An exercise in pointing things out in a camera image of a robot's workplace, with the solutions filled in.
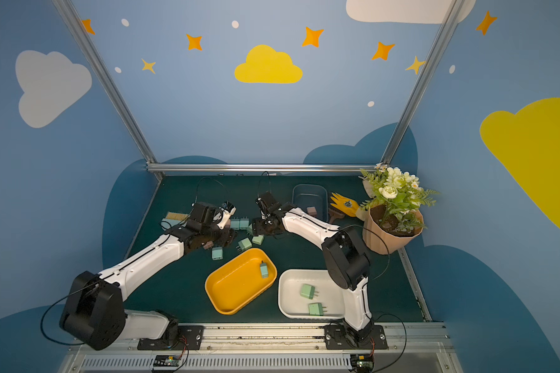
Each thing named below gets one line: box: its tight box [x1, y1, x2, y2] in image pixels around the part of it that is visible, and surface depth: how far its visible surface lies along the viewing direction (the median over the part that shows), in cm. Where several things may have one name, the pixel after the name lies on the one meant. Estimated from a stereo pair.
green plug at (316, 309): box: [308, 302, 328, 317], surface depth 80 cm
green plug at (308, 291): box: [300, 283, 319, 300], surface depth 84 cm
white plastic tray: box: [277, 268, 345, 320], surface depth 84 cm
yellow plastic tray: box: [204, 247, 278, 316], surface depth 88 cm
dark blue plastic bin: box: [291, 184, 329, 223], surface depth 112 cm
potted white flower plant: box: [359, 162, 441, 255], surface depth 81 cm
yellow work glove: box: [329, 191, 360, 217], surface depth 109 cm
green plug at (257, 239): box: [252, 234, 265, 246], surface depth 98 cm
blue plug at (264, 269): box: [259, 260, 269, 279], surface depth 88 cm
